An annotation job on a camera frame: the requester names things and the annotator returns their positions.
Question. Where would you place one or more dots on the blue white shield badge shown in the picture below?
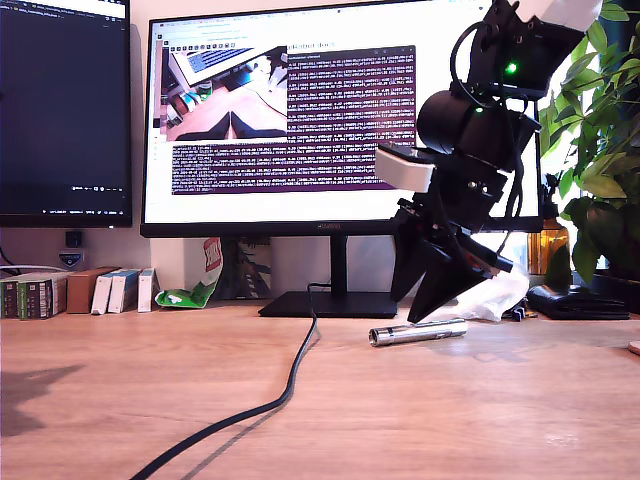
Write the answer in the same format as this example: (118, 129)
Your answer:
(70, 260)

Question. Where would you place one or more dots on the grey patterned carton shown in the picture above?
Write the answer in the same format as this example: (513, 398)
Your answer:
(255, 269)

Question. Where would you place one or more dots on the black Huawei computer monitor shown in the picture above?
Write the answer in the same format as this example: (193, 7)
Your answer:
(325, 210)

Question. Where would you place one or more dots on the green snack bag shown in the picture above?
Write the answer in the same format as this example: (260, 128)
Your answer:
(190, 298)

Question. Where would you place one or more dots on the green leafy houseplant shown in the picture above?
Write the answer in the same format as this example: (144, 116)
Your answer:
(600, 175)

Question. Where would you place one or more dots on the small white blue box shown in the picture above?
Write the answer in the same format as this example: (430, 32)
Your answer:
(101, 296)
(117, 294)
(144, 294)

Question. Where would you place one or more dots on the crumpled white plastic bag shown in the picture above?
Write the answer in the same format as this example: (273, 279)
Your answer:
(500, 300)

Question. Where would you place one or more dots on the green printed box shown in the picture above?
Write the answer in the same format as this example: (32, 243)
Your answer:
(9, 299)
(30, 299)

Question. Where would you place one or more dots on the dark-screen computer monitor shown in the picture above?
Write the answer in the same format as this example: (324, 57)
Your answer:
(60, 125)

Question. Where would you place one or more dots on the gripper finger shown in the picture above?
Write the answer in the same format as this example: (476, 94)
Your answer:
(410, 255)
(445, 275)

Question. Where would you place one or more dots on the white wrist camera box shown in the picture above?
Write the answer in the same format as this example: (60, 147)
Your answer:
(405, 172)

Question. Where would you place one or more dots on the black leather wallet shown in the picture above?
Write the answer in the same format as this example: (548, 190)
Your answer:
(577, 303)

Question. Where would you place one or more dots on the amber glass spray bottle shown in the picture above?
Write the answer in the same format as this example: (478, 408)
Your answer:
(547, 245)

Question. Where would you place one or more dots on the small black cube device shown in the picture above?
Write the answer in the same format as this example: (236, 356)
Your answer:
(73, 239)

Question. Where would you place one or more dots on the dark plant pot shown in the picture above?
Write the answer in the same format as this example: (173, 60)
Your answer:
(620, 294)

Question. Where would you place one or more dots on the brown cardboard box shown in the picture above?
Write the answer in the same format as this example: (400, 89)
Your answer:
(80, 294)

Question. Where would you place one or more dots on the metallic silver laser pointer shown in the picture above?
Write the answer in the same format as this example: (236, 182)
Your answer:
(435, 331)

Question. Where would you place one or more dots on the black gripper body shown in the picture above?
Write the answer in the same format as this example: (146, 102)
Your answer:
(467, 205)

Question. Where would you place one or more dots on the small black blue clip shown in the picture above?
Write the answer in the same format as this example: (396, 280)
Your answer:
(519, 313)

